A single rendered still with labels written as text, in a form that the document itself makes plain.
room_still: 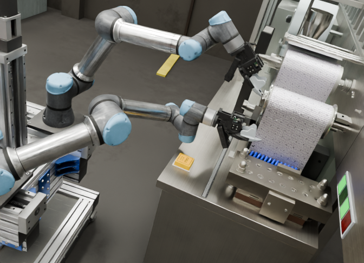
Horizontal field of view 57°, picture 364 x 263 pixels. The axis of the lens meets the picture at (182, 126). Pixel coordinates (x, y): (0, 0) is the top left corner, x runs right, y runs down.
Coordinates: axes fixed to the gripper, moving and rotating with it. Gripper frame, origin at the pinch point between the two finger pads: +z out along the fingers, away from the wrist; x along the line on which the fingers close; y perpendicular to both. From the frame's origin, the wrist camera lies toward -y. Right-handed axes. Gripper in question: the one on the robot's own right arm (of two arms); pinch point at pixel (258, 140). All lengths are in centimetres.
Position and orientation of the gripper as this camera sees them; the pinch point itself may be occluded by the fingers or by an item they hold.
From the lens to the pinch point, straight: 144.3
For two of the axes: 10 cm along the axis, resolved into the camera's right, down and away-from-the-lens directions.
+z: 9.2, 3.6, -1.8
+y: 2.2, -8.2, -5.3
